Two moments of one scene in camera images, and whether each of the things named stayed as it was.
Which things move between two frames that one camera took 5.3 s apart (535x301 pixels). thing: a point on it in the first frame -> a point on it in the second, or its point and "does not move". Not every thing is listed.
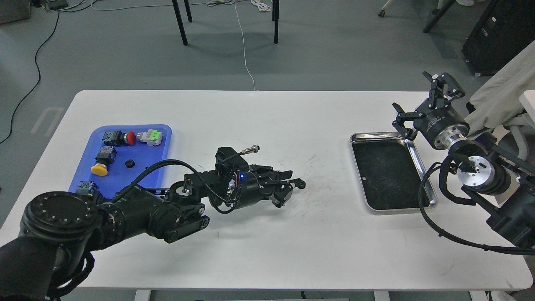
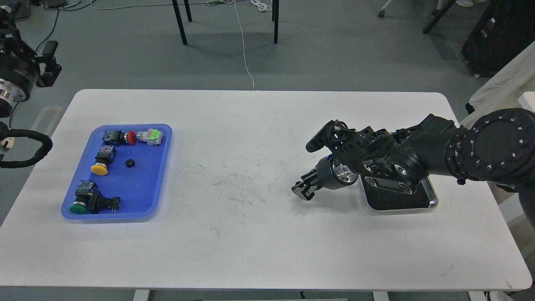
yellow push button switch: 106,155 does not move
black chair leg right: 275,14 does not move
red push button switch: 117,138 does not move
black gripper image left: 233,182 -> 19,69
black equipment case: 507,29 does not move
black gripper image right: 439,122 -> 329,173
